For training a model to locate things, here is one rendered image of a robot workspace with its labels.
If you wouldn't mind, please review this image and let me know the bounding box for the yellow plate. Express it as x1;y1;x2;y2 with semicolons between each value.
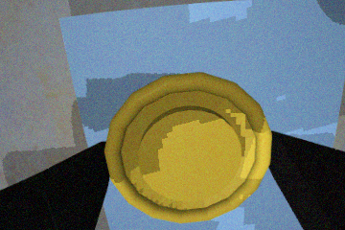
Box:
104;72;272;223

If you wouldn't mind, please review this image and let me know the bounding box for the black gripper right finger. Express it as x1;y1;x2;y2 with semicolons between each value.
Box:
269;131;345;230

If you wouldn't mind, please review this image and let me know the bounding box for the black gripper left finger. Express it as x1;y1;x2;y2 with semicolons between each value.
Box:
0;142;110;230

